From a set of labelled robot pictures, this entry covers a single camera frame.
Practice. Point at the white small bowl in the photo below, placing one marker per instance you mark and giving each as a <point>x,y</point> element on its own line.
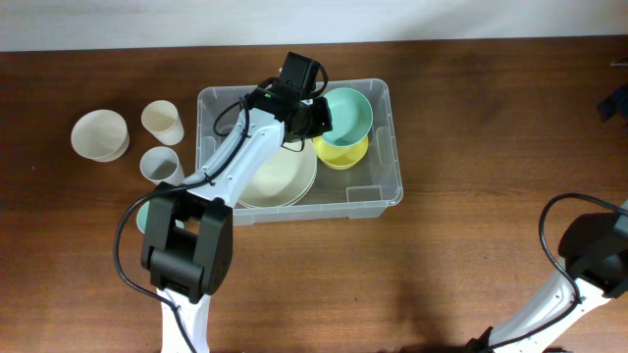
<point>101,136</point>

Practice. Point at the mint green bowl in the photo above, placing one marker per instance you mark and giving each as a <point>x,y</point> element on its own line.
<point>351,117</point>

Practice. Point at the grey translucent cup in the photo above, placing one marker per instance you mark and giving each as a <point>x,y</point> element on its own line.
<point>162,164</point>

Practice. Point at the mint green cup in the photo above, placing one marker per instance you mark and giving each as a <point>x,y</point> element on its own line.
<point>141,217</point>

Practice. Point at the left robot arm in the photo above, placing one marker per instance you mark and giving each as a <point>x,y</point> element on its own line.
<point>188,238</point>

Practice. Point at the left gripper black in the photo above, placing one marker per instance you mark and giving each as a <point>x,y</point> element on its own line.
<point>323,119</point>

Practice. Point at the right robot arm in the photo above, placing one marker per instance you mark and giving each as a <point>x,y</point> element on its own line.
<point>589,271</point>

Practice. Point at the yellow bowl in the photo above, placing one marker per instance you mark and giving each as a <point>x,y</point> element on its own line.
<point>340,158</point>

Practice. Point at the clear plastic storage container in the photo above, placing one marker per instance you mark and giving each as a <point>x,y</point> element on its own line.
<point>361,192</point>

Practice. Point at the cream white cup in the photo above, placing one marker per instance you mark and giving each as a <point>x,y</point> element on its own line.
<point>161,118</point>

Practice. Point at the cream plate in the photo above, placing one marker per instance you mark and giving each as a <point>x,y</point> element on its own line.
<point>283,179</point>

